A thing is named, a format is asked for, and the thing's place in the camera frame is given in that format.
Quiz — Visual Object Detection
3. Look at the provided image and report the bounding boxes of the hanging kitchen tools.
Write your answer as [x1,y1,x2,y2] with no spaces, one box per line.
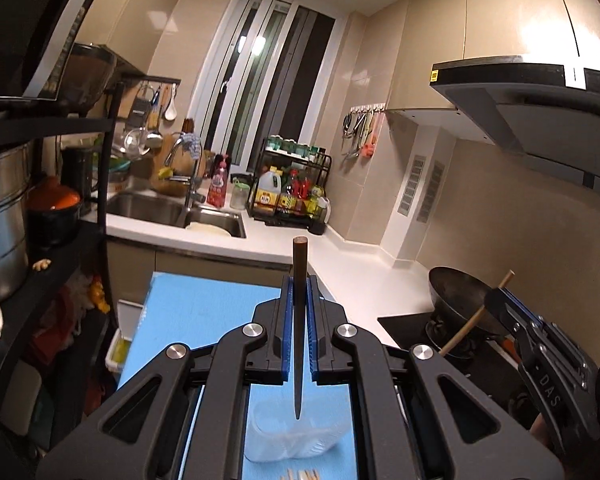
[342,103,386,160]

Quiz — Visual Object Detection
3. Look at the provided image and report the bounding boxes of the black gas stove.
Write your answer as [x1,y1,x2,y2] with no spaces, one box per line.
[377,311,541,430]

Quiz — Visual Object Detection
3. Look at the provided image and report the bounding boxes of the clear plastic utensil holder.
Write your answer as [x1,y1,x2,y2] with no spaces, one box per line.
[245,386,352,463]

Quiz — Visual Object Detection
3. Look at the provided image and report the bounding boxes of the blue table cloth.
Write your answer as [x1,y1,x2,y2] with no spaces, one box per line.
[119,272,358,479]

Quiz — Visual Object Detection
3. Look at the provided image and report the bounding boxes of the yellow oil bottle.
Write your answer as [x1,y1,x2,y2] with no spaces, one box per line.
[253,166,282,216]

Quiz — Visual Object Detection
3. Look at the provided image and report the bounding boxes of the pink dish soap bottle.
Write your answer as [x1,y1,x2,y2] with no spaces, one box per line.
[207,155,228,209]

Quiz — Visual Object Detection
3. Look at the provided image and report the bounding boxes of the black spice rack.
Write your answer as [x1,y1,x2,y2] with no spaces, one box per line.
[247,136,332,234]

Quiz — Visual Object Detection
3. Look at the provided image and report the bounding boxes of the chrome sink faucet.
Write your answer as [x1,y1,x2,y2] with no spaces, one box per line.
[161,132,204,228]

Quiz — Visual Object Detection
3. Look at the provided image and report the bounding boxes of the steel sink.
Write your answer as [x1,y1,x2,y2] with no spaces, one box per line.
[106,192,246,238]

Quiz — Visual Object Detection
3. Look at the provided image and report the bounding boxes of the range hood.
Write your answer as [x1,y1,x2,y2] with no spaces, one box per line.
[430,56,600,194]

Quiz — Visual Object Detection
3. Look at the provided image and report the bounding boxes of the black shelving rack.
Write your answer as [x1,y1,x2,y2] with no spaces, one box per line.
[0,58,182,451]

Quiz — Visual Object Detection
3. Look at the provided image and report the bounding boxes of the white hanging ladle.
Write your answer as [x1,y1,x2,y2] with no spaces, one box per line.
[163,84,178,122]

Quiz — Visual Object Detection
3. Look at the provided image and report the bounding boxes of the orange lidded pot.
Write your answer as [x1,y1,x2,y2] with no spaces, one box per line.
[26,177,82,231]

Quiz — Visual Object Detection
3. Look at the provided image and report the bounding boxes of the stainless steel stock pot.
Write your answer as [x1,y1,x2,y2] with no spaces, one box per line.
[0,143,31,301]

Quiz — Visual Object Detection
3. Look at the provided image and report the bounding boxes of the black wok red handle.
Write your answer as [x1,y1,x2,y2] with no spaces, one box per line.
[428,266,491,335]

